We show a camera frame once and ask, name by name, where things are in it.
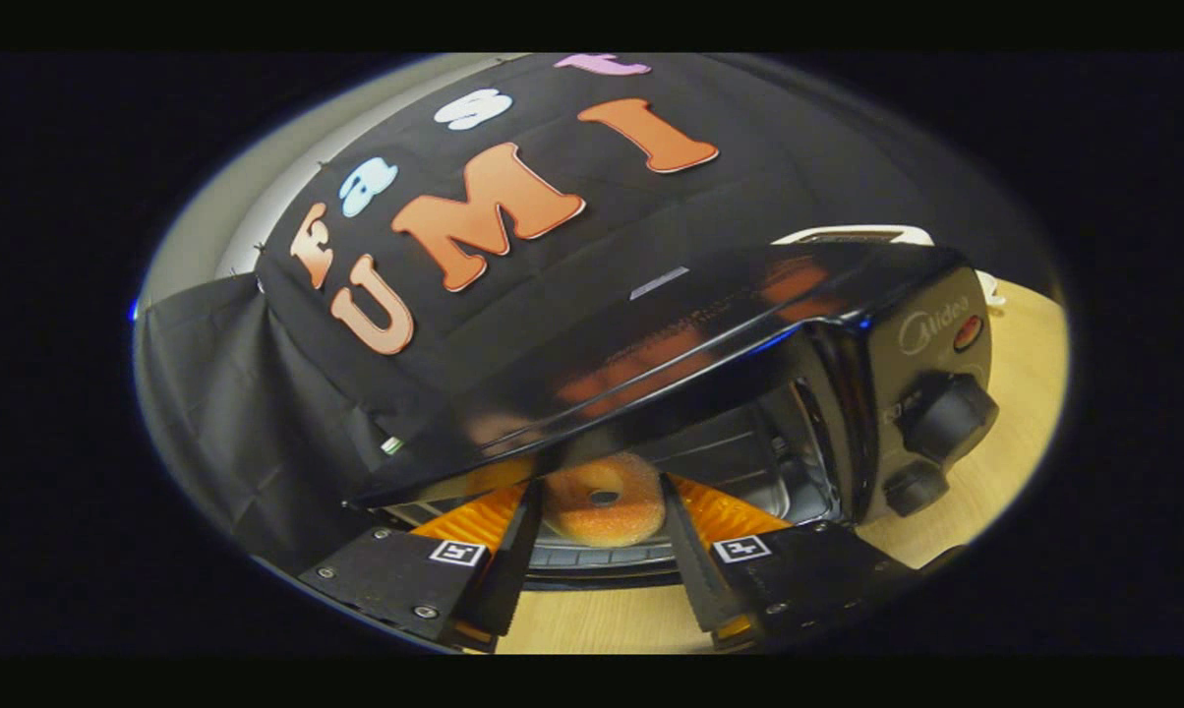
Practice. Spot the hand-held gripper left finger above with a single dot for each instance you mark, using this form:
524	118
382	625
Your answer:
513	570

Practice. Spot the black toaster oven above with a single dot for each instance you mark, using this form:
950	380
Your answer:
710	324

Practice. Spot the white bread toaster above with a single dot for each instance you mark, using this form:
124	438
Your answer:
848	235

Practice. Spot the glazed orange donut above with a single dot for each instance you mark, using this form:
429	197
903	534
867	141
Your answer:
572	506

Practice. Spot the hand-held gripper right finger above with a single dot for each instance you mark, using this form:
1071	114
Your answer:
695	570

